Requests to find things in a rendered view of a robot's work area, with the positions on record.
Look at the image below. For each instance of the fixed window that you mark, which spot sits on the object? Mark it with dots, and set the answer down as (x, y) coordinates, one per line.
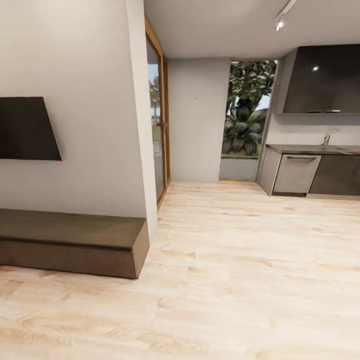
(251, 89)

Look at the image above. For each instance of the dishwasher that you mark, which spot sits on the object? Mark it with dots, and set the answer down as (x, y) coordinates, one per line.
(295, 173)

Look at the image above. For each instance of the cabinet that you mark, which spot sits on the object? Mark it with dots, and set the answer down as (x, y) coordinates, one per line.
(320, 79)
(75, 242)

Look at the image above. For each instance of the wall mounted tv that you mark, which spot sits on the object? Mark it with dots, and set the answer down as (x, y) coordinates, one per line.
(26, 130)

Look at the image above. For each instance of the door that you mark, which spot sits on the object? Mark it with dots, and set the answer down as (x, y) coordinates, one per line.
(157, 65)

